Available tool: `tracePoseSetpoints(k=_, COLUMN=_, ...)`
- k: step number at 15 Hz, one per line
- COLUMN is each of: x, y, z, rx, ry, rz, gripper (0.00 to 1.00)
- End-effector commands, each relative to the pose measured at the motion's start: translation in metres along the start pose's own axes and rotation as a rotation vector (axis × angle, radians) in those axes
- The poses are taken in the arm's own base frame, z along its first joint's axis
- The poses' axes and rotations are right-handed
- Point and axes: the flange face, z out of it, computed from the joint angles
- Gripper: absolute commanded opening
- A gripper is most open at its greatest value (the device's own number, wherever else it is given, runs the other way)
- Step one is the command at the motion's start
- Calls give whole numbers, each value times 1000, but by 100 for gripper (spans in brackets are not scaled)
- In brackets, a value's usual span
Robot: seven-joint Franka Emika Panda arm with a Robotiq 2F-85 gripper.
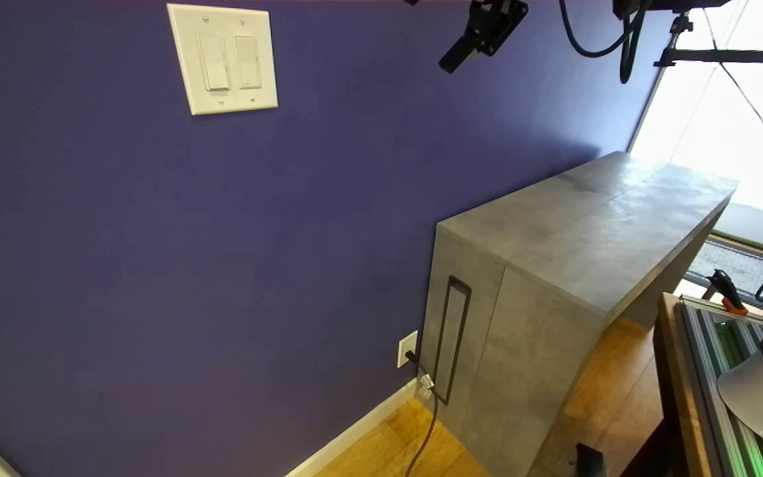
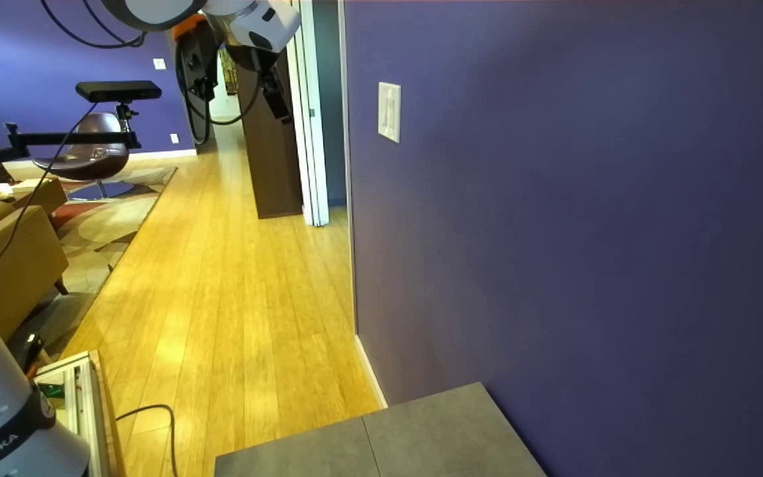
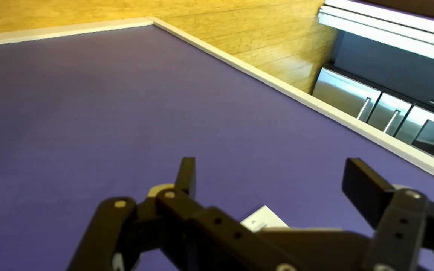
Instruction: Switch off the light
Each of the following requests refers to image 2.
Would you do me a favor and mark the thin black camera cable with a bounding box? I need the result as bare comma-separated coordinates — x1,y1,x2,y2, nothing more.
0,98,101,303

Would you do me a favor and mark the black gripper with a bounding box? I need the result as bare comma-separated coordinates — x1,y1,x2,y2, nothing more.
227,42,295,124

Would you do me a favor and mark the dark grey interior door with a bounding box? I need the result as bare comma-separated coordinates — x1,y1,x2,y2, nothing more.
188,95,221,155

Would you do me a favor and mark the tan sofa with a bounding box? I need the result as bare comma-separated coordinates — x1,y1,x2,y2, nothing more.
0,181,72,346

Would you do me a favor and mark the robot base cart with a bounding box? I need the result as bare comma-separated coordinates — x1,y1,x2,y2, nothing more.
33,350,127,477

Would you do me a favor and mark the white light switch plate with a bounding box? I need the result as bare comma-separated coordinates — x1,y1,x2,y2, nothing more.
378,81,405,147

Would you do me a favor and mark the white baseboard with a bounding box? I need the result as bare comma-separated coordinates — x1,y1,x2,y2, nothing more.
351,332,393,411

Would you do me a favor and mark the grey concrete-look table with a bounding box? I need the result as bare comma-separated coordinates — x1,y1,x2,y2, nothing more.
212,379,550,477

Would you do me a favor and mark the patterned floor rug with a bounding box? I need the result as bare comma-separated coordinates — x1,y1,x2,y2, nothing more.
8,163,181,355

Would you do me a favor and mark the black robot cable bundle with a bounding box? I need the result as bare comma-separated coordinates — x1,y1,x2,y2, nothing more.
41,0,266,148

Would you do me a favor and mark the dark brown wooden door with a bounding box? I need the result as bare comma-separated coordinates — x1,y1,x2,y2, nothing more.
223,34,306,220

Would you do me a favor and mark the black cable on floor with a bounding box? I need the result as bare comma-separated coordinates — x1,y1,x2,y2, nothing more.
114,403,181,477

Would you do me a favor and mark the black clamp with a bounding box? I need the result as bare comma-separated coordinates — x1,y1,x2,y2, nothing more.
8,330,50,374

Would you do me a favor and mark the black stereo camera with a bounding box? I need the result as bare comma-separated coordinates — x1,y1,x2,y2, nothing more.
74,81,166,107

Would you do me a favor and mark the white door frame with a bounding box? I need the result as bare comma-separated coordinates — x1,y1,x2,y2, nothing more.
279,0,335,230

